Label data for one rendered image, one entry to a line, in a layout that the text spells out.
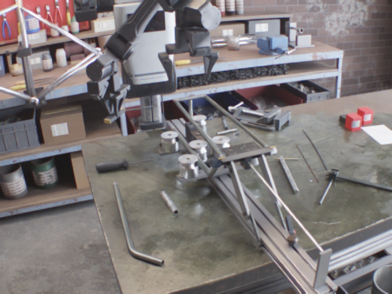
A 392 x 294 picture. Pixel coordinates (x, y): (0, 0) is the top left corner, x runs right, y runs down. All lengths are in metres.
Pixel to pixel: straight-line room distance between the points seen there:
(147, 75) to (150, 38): 0.15
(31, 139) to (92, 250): 0.75
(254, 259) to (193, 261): 0.13
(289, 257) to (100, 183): 0.59
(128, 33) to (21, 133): 1.44
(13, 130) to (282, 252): 1.95
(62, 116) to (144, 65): 1.01
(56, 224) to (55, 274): 0.48
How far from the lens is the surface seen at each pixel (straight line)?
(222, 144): 1.16
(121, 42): 1.24
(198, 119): 1.42
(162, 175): 1.19
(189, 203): 1.06
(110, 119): 1.31
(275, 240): 0.89
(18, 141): 2.54
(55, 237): 2.53
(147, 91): 1.64
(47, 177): 2.75
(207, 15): 0.95
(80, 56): 2.97
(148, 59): 1.59
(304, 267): 0.83
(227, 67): 2.58
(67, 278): 2.23
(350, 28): 4.13
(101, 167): 1.23
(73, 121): 2.51
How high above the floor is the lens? 1.47
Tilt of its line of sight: 26 degrees down
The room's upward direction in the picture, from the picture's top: 2 degrees counter-clockwise
